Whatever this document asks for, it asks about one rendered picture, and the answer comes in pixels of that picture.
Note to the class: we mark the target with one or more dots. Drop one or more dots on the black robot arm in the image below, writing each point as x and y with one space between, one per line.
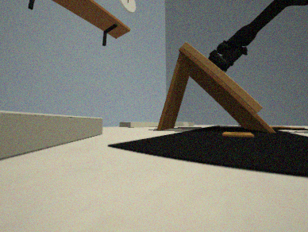
245 35

